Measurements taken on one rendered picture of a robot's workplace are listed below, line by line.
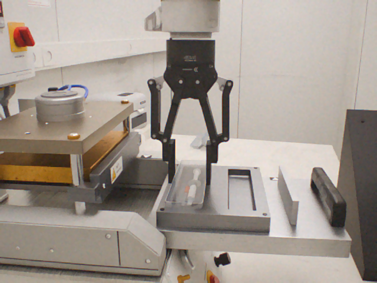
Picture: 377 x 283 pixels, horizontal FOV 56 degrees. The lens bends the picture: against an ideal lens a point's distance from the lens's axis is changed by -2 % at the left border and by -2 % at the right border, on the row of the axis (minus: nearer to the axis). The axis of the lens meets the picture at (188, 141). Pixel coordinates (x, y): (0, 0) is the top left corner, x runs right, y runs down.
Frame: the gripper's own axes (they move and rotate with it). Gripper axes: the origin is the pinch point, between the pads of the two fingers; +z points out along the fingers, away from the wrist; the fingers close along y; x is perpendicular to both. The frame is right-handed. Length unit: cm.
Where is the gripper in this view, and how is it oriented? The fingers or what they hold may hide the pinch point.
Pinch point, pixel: (189, 163)
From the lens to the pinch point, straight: 60.6
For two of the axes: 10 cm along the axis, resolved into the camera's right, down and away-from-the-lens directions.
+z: 0.0, 9.6, 2.9
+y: 9.9, 0.4, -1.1
